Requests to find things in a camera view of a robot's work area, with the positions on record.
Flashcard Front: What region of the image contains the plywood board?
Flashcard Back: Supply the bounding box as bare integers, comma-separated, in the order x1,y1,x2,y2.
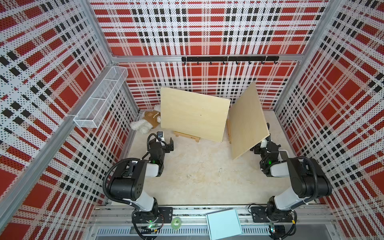
161,88,230,142
229,83,270,160

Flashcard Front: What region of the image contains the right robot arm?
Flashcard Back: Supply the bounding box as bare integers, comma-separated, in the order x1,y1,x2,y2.
251,139,333,222

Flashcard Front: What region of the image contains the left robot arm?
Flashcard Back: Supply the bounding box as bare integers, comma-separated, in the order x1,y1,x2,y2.
103,131,174,224

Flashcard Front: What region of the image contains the left wooden easel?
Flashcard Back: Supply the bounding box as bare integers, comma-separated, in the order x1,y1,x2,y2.
173,131,201,143

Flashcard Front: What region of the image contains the plush toy brown white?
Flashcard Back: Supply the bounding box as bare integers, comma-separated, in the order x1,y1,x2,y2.
130,105,161,134

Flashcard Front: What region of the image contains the green tape roll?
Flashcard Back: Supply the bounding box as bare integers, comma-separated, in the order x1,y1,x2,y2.
171,217,182,230

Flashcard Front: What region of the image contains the light blue plate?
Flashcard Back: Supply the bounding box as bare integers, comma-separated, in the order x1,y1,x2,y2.
206,209,243,240

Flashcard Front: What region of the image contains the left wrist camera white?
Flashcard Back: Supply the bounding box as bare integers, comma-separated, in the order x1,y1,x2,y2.
157,131,165,142

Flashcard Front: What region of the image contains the black hook rail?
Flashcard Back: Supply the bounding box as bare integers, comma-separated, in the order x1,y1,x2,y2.
181,56,280,63

